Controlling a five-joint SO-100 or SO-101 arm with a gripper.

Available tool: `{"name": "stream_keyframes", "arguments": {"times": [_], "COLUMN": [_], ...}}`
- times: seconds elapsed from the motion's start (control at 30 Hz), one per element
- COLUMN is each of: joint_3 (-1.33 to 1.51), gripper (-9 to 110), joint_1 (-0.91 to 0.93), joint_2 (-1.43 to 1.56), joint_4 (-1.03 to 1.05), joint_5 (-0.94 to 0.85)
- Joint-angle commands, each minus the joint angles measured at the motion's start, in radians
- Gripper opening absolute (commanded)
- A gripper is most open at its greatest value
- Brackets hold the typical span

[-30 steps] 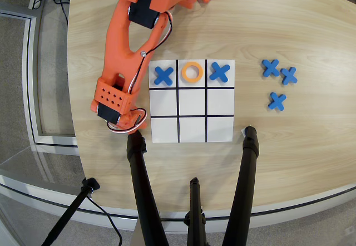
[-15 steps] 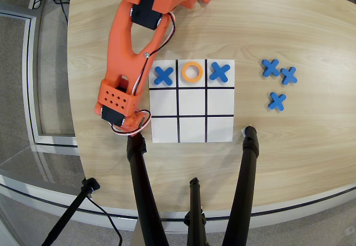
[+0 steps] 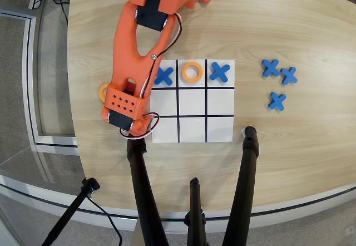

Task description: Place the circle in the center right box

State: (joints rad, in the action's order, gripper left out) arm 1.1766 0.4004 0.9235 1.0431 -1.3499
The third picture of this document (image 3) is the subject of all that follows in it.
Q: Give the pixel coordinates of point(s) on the white metal floor frame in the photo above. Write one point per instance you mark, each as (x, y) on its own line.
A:
(29, 76)

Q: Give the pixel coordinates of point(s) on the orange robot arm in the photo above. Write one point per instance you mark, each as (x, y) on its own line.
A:
(125, 48)

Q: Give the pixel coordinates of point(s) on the thin black stand pole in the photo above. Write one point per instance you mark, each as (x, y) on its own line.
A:
(69, 212)

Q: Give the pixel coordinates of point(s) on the short black tripod leg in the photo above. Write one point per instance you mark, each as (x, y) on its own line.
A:
(195, 209)

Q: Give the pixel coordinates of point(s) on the white tic-tac-toe board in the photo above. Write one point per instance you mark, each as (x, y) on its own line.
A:
(219, 129)

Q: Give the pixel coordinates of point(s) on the small white tag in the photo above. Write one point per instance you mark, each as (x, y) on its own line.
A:
(242, 131)

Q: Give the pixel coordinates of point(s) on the blue foam cross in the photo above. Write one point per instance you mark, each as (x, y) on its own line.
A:
(277, 101)
(167, 76)
(220, 72)
(289, 76)
(270, 68)

